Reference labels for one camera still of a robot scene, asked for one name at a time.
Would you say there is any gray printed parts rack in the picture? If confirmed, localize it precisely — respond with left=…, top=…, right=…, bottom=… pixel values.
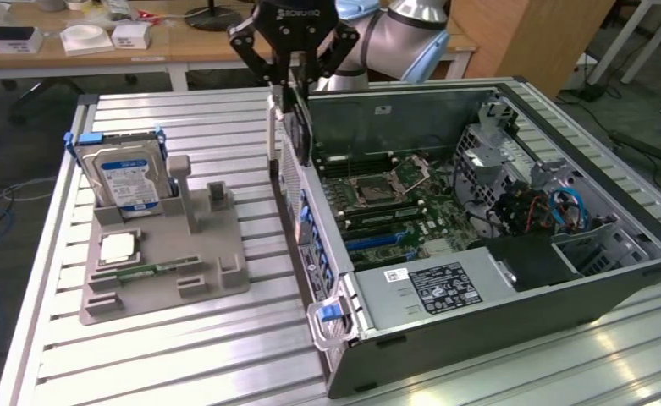
left=78, top=154, right=253, bottom=327

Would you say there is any green gpu card black fan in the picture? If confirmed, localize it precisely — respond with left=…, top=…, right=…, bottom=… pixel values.
left=269, top=63, right=314, bottom=167

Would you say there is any blue expansion slot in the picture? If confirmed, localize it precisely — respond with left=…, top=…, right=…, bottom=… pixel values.
left=346, top=233, right=404, bottom=251

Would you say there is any wooden desk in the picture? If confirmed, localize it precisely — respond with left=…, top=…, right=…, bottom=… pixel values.
left=0, top=0, right=478, bottom=92

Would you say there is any black lamp base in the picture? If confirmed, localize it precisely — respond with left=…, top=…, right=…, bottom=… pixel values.
left=183, top=0, right=246, bottom=32

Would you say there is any green ram stick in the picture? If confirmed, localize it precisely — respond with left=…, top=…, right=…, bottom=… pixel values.
left=90, top=253, right=203, bottom=283

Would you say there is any gray power supply with label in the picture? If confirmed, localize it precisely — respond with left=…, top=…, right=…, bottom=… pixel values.
left=338, top=246, right=522, bottom=333

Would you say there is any hard disk in blue caddy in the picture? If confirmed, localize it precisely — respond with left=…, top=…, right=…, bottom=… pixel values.
left=63, top=125, right=169, bottom=213

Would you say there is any perforated metal disk bay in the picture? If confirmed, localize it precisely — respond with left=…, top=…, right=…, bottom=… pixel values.
left=452, top=99, right=538, bottom=204

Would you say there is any open black pc case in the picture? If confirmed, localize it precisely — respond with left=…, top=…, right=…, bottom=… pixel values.
left=266, top=74, right=661, bottom=401

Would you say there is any blue case latch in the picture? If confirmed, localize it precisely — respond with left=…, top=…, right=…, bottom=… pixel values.
left=317, top=304, right=344, bottom=326

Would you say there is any white box black lid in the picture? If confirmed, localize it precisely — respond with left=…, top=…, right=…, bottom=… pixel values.
left=0, top=25, right=46, bottom=56

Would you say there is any cpu chip silver lid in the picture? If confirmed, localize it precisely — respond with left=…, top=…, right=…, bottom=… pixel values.
left=97, top=231, right=143, bottom=268

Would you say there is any blue wire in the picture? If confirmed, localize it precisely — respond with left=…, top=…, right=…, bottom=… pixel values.
left=548, top=187, right=592, bottom=233

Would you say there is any green motherboard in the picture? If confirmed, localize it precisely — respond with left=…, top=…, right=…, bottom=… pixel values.
left=311, top=147, right=481, bottom=267

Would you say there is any black ram slot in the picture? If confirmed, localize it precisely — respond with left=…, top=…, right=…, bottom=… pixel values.
left=313, top=151, right=394, bottom=162
left=314, top=156, right=394, bottom=167
left=342, top=214, right=416, bottom=229
left=338, top=203, right=425, bottom=218
left=334, top=197, right=424, bottom=212
left=317, top=162, right=396, bottom=173
left=341, top=209, right=425, bottom=224
left=318, top=167, right=397, bottom=178

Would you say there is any black power adapter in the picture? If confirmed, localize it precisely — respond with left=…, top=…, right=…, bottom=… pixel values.
left=570, top=83, right=609, bottom=103

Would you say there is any slanted metal disk bay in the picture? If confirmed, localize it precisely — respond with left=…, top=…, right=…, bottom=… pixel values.
left=549, top=222, right=651, bottom=278

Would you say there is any white labelled box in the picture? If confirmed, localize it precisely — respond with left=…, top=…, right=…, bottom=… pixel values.
left=109, top=21, right=153, bottom=51

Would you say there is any white table frame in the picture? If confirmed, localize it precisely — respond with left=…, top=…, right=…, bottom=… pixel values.
left=584, top=0, right=661, bottom=116

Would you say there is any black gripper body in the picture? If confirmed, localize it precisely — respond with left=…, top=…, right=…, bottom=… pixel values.
left=250, top=0, right=342, bottom=56

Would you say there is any wooden cabinet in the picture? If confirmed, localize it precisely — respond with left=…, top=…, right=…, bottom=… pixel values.
left=458, top=0, right=617, bottom=99

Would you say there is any black expansion slot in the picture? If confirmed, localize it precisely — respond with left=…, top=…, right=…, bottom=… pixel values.
left=345, top=222, right=409, bottom=239

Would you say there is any red wire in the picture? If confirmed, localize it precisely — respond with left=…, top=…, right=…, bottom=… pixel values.
left=524, top=196, right=552, bottom=233

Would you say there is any silver socket cover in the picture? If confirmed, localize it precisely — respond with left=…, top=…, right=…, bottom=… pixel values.
left=390, top=152, right=429, bottom=194

